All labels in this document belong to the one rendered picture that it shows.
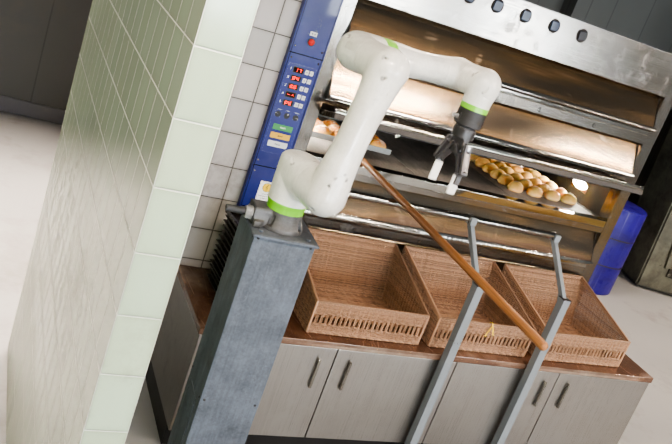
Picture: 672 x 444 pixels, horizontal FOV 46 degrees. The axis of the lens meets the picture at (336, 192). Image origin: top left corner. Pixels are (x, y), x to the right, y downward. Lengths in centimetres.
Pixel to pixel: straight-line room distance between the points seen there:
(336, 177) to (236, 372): 75
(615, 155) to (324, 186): 237
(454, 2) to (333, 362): 162
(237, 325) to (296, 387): 91
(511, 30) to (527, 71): 23
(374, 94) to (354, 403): 170
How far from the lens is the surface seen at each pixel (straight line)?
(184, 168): 165
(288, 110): 339
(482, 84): 256
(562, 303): 374
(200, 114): 162
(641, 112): 438
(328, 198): 228
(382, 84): 224
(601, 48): 409
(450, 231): 397
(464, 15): 364
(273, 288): 251
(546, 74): 396
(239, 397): 271
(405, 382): 362
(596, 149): 429
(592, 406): 434
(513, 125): 394
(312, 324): 331
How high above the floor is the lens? 207
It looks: 16 degrees down
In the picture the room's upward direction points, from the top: 20 degrees clockwise
